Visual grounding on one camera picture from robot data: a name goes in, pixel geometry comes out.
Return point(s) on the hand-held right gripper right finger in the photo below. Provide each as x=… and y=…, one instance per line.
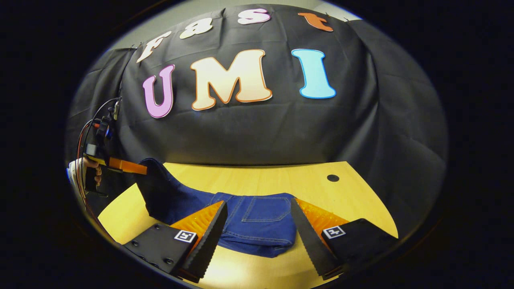
x=313, y=245

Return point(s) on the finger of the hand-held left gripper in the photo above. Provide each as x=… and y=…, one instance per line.
x=126, y=165

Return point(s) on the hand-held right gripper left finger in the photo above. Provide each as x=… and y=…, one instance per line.
x=211, y=241

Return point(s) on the blue denim jeans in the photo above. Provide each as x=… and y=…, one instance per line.
x=261, y=224

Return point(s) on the black backdrop cloth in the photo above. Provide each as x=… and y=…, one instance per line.
x=261, y=132

